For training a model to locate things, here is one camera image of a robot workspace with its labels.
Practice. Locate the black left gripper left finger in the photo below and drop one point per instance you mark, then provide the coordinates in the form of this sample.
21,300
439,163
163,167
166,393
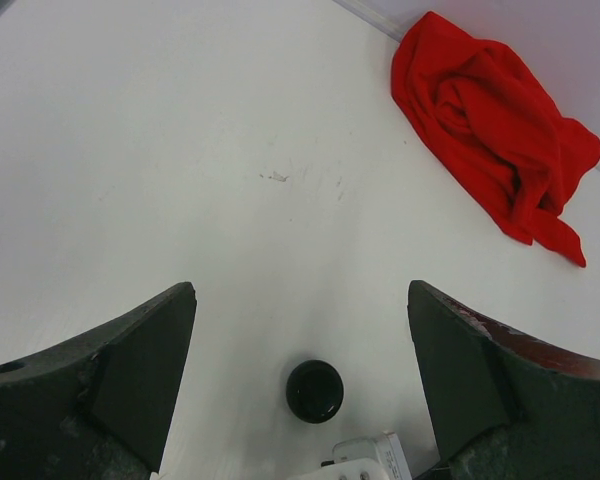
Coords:
99,405

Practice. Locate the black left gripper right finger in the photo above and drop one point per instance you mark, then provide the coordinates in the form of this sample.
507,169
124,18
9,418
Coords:
503,404

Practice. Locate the black round charging case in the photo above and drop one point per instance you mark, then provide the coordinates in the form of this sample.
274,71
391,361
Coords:
314,391

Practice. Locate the red crumpled cloth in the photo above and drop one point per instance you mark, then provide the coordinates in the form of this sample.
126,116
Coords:
482,113

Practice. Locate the white arm base bracket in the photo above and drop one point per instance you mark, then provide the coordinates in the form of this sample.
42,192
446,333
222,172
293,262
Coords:
379,457

